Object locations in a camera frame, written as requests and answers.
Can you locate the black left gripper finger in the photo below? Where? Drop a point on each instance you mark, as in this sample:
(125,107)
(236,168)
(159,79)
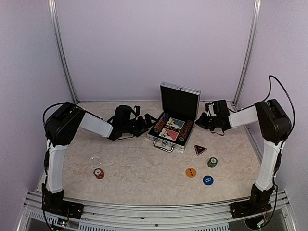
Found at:
(150,120)
(141,131)

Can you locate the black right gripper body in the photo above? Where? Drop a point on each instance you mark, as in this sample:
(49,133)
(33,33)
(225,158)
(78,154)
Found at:
(211,123)

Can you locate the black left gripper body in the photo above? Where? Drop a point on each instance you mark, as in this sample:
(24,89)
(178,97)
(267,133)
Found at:
(135,128)

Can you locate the aluminium poker set case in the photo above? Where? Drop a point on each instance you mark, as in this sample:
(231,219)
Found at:
(180,103)

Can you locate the red poker chip stack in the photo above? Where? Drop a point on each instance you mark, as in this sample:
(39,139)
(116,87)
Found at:
(98,173)

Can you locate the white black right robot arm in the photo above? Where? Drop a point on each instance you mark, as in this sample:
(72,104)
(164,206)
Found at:
(275,127)

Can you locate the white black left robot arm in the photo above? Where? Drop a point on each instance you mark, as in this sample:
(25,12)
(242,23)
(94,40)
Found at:
(61,128)

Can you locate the right chip row in case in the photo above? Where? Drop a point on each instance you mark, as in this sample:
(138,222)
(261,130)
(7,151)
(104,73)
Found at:
(186,130)

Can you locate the blue playing card deck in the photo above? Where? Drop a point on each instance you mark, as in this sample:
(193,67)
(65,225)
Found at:
(175,123)

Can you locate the red playing card deck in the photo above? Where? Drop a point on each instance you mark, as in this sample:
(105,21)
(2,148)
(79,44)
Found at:
(169,134)

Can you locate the black red triangular dealer button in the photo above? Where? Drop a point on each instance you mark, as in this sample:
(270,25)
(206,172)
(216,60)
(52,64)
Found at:
(199,149)

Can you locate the green poker chip stack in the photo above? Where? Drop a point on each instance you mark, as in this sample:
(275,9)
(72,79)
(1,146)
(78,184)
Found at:
(212,162)

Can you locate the orange big blind button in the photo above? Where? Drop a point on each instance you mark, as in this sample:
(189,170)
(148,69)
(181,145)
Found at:
(190,172)

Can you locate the blue small blind button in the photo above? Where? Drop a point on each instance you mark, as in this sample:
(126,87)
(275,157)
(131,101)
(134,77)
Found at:
(208,180)

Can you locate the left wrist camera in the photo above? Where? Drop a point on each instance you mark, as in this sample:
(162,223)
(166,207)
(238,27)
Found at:
(136,111)

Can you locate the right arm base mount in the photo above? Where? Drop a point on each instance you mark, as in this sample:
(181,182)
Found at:
(240,209)

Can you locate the front aluminium rail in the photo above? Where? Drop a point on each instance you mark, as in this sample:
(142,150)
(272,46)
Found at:
(115,217)

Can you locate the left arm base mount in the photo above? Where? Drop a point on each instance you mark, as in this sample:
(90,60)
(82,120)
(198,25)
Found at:
(69,209)

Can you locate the right aluminium frame post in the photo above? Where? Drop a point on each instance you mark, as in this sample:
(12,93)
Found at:
(249,50)

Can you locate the aluminium frame post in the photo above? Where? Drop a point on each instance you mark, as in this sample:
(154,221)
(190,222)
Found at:
(60,47)
(249,50)

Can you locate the left aluminium frame post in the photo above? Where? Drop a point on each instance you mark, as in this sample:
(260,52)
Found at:
(60,47)

